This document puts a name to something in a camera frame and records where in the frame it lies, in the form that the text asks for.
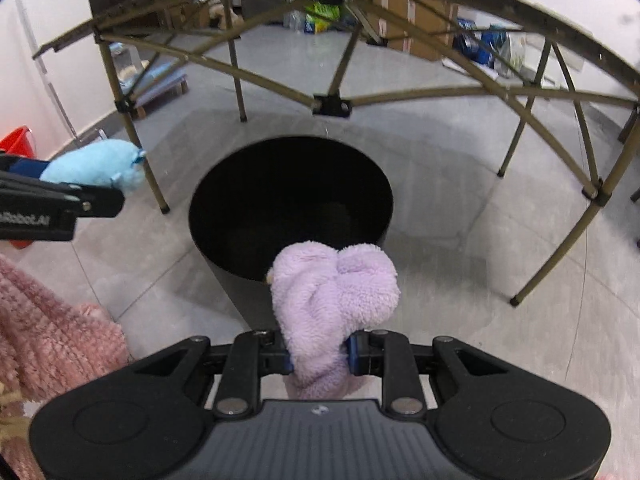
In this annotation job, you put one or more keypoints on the dark wooden chair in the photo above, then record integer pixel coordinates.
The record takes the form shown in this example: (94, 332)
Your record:
(629, 125)

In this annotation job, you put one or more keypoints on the blue wrapped packs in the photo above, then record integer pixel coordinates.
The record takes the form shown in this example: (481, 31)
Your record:
(482, 42)

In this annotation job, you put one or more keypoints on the light blue flat panel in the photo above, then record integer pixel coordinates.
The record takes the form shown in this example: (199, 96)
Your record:
(160, 82)

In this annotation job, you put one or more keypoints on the person's pink fuzzy garment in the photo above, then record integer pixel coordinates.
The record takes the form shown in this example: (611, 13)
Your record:
(50, 335)

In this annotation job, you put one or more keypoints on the small cardboard box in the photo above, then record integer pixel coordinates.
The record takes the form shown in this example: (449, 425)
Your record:
(182, 15)

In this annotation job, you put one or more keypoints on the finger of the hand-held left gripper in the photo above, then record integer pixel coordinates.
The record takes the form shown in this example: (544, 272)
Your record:
(25, 167)
(100, 202)

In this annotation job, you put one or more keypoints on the lavender fluffy cloth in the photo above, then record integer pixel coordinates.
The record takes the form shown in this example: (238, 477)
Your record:
(330, 300)

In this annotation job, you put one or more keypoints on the tan folding table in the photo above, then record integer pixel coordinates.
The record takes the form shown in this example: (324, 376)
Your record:
(330, 105)

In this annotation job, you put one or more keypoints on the light blue plush toy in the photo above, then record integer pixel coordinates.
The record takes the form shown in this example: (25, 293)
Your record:
(95, 162)

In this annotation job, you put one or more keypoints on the white wall pipe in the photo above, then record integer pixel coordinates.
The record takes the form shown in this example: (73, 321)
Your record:
(45, 70)

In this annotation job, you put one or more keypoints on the green yellow packet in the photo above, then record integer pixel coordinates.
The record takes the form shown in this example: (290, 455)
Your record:
(322, 17)

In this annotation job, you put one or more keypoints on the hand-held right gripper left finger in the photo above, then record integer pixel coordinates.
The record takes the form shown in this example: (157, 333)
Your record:
(280, 360)

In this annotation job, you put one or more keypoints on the black round bin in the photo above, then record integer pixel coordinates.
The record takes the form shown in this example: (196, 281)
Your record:
(290, 195)

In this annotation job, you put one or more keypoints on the red bucket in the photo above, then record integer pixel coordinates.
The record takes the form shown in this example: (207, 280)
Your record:
(15, 142)

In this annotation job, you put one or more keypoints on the large cardboard box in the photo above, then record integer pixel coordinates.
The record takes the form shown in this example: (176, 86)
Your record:
(425, 25)

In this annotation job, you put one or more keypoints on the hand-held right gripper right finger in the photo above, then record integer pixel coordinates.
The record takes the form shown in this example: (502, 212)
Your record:
(352, 355)

